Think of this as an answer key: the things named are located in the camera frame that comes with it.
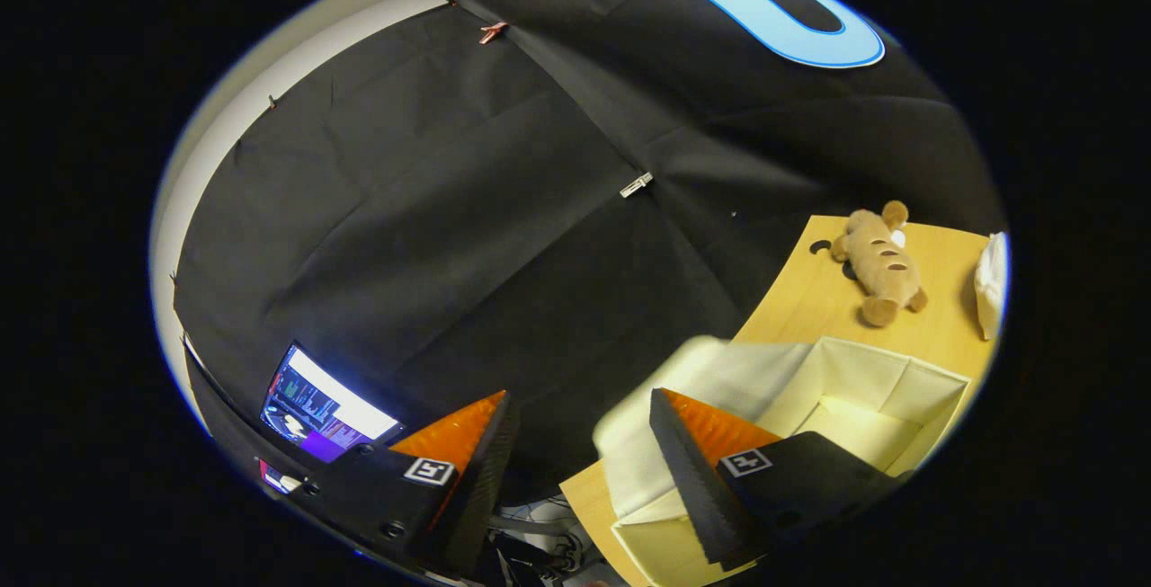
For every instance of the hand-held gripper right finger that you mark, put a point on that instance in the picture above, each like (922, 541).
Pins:
(701, 488)

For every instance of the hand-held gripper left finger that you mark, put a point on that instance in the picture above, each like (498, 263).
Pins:
(468, 497)

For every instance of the cream fabric storage box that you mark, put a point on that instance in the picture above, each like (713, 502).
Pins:
(854, 416)

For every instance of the computer monitor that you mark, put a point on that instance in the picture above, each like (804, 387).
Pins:
(328, 407)

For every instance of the brown plush toy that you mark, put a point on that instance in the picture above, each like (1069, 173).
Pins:
(881, 268)

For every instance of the black backdrop cloth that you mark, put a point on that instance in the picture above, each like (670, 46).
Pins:
(450, 209)

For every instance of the white clip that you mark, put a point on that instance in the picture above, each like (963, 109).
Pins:
(636, 184)

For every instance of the white plush bundle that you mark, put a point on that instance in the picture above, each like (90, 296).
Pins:
(992, 286)

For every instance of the pink clip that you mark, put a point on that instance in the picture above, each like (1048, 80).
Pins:
(492, 31)

